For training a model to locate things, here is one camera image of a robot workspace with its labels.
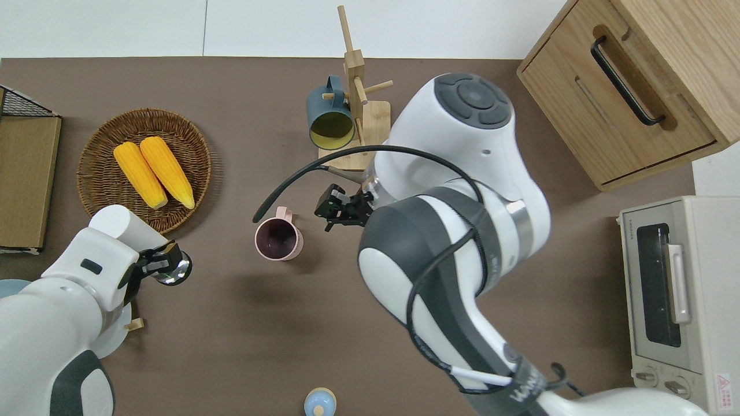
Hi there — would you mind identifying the wooden mug rack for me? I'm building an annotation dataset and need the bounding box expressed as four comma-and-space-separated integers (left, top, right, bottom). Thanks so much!
318, 5, 395, 172

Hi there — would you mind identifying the round wicker basket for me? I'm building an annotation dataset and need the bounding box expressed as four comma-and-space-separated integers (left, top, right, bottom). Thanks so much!
76, 108, 212, 239

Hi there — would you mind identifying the pink mug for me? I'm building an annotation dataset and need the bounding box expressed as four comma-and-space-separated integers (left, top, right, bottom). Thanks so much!
254, 206, 304, 262

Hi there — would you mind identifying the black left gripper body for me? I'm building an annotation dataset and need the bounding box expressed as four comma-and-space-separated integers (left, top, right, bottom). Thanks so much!
119, 254, 150, 307

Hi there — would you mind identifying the grey plate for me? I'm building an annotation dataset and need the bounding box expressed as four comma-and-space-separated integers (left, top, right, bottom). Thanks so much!
92, 300, 132, 359

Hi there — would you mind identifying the wire shelf with wooden boards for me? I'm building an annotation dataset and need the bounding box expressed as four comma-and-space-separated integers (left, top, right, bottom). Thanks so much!
0, 85, 62, 255

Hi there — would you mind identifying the wooden cabinet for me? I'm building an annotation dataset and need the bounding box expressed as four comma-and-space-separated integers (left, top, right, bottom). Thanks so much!
516, 0, 740, 192

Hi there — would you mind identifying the dark blue mug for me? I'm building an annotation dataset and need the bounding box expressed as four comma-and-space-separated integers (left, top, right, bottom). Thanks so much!
306, 75, 357, 151

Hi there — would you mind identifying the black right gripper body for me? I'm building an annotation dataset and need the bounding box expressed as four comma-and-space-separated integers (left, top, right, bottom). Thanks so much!
341, 191, 376, 227

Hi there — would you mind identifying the yellow corn cob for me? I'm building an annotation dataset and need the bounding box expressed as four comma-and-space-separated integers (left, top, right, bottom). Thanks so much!
140, 136, 195, 210
113, 142, 169, 210

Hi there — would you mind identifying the cream toaster oven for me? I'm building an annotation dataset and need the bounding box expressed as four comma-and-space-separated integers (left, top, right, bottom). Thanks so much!
617, 195, 740, 415

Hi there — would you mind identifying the black cabinet handle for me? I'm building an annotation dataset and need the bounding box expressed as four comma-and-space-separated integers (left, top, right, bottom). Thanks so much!
590, 36, 667, 127

